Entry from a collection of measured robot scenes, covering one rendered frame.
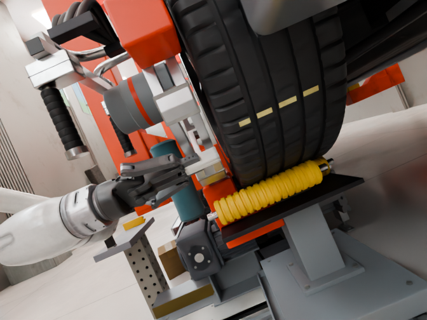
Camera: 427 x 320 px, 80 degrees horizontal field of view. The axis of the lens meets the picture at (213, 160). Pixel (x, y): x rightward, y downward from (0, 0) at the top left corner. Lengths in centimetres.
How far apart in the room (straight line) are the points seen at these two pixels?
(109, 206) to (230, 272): 80
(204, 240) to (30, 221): 59
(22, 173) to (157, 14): 569
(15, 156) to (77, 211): 556
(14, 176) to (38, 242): 555
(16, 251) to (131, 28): 42
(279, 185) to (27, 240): 48
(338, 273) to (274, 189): 30
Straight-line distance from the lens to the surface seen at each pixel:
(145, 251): 139
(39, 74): 63
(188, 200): 79
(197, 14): 42
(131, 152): 89
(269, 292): 96
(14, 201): 77
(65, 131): 59
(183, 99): 44
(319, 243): 74
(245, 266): 119
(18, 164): 603
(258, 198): 57
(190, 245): 98
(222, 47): 41
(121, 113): 68
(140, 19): 39
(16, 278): 562
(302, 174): 58
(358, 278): 76
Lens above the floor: 64
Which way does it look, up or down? 1 degrees down
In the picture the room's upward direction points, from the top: 24 degrees counter-clockwise
